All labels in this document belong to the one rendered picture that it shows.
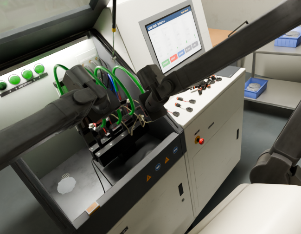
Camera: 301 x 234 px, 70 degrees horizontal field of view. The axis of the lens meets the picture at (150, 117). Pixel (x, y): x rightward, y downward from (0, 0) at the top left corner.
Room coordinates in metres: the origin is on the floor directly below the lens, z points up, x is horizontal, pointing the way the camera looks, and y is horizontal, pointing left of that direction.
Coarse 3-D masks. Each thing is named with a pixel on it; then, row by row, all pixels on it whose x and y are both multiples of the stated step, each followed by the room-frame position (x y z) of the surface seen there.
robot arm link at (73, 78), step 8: (72, 72) 0.55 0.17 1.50; (80, 72) 0.55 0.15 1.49; (88, 72) 0.57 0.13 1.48; (64, 80) 0.54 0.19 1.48; (72, 80) 0.53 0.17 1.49; (80, 80) 0.54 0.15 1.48; (88, 80) 0.54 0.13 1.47; (72, 88) 0.52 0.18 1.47; (80, 88) 0.50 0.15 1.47; (88, 88) 0.49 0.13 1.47; (80, 96) 0.46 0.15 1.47; (88, 96) 0.47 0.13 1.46; (96, 96) 0.48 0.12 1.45; (88, 112) 0.49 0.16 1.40
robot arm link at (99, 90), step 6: (84, 84) 0.53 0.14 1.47; (90, 84) 0.53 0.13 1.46; (96, 84) 0.53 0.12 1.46; (96, 90) 0.51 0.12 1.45; (102, 90) 0.52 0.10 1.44; (102, 96) 0.50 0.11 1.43; (108, 96) 0.54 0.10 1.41; (96, 102) 0.49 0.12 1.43; (102, 102) 0.49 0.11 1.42; (108, 102) 0.53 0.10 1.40; (96, 108) 0.51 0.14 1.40; (102, 108) 0.52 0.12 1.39
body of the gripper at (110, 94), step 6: (108, 90) 0.61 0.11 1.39; (114, 96) 0.60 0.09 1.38; (114, 102) 0.58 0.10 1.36; (120, 102) 0.58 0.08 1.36; (108, 108) 0.55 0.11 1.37; (114, 108) 0.57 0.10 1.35; (90, 114) 0.56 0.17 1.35; (96, 114) 0.56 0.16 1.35; (102, 114) 0.56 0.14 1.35; (96, 120) 0.55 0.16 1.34
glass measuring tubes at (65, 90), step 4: (60, 80) 1.07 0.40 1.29; (56, 84) 1.05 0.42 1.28; (60, 84) 1.06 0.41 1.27; (56, 88) 1.07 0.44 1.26; (64, 88) 1.09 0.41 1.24; (64, 92) 1.07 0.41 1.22; (84, 120) 1.08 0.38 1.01; (88, 120) 1.12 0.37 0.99; (80, 124) 1.06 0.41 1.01; (84, 124) 1.08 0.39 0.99; (88, 124) 1.11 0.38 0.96; (84, 128) 1.08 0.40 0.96; (88, 128) 1.08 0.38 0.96; (84, 132) 1.06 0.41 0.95; (88, 132) 1.07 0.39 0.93
